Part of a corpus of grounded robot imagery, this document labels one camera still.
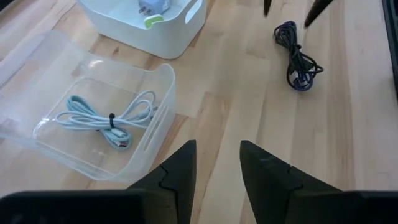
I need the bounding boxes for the black purple cable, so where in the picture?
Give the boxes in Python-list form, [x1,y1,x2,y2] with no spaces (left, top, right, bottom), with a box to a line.
[272,20,325,92]

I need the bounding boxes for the green white small item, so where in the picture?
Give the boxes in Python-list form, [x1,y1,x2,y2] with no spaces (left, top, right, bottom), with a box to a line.
[143,14,165,30]

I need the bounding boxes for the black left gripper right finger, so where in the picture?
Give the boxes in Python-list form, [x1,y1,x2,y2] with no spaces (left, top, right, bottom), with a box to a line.
[239,139,343,224]

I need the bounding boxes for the teal cable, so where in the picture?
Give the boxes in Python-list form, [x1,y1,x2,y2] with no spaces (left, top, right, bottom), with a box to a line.
[66,95,133,151]

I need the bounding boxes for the black table edge frame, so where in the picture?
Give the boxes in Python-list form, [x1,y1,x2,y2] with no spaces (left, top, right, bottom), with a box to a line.
[381,0,398,98]

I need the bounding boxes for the white cable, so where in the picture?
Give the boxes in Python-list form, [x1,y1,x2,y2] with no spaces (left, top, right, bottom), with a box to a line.
[55,90,159,131]

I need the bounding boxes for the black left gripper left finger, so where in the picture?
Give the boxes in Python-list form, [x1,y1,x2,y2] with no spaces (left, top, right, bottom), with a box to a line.
[126,139,198,224]

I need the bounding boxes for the white charger with green plug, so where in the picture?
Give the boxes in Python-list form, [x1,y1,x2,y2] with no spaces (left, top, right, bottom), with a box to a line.
[137,0,171,16]

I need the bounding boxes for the white plastic bin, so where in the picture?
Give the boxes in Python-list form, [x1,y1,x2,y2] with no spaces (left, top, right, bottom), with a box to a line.
[76,0,208,60]

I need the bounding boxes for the clear plastic bin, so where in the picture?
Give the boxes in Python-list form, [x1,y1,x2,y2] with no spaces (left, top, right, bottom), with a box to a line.
[0,30,177,183]

